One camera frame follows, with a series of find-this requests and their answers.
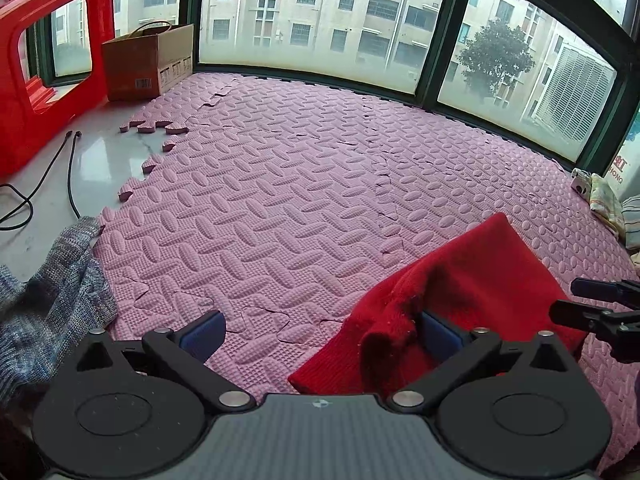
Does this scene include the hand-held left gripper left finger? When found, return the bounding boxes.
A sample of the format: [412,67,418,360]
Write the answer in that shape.
[74,310,255,414]

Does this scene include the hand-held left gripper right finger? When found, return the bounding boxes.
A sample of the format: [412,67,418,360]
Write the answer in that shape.
[386,310,571,415]

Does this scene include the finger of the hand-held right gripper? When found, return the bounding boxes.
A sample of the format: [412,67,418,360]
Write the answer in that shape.
[570,277,640,302]
[549,300,640,362]

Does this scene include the red sweater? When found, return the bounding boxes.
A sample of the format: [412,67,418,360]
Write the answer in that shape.
[288,212,588,400]

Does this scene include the blue striped cloth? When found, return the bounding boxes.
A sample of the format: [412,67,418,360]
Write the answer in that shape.
[621,197,640,251]

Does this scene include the floral patterned cloth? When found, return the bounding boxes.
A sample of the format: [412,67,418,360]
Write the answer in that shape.
[589,173,627,237]

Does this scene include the small white device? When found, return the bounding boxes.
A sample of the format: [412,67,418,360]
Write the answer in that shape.
[571,168,593,196]

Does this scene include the white banner red print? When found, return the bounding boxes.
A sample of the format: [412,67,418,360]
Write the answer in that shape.
[606,108,640,196]

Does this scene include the grey knit garment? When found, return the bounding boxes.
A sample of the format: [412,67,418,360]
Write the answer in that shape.
[0,216,119,413]

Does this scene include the pink foam puzzle mat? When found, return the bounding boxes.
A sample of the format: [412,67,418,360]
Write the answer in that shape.
[92,72,640,476]

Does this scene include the white louvred vent panel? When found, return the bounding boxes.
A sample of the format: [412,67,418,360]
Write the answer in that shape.
[532,42,617,142]

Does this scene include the green tree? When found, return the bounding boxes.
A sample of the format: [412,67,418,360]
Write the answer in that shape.
[457,19,536,107]

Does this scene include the red plastic chair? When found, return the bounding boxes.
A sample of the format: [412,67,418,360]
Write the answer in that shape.
[0,0,138,178]

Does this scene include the brown cardboard box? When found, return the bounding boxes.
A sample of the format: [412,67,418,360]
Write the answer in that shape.
[101,21,195,103]

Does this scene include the beige apartment building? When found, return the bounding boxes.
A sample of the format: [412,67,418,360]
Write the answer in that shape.
[50,0,566,111]

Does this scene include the black cable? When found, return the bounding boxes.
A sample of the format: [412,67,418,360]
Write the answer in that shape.
[0,131,72,232]
[67,131,84,218]

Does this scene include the dark green window frame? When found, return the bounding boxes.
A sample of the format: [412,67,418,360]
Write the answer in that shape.
[25,0,640,173]

